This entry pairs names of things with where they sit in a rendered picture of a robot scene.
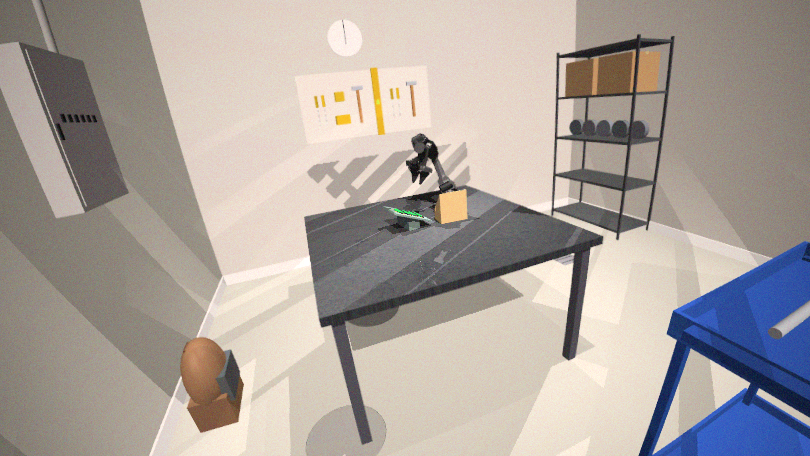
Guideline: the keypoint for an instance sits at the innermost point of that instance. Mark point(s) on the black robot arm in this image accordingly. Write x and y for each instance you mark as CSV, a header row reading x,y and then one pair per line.
x,y
419,145

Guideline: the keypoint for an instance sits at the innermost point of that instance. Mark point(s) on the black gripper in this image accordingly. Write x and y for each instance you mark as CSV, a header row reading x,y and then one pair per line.
x,y
425,171

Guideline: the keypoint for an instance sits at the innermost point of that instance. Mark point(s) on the pale green switch panel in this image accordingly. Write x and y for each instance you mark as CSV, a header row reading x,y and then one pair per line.
x,y
407,219

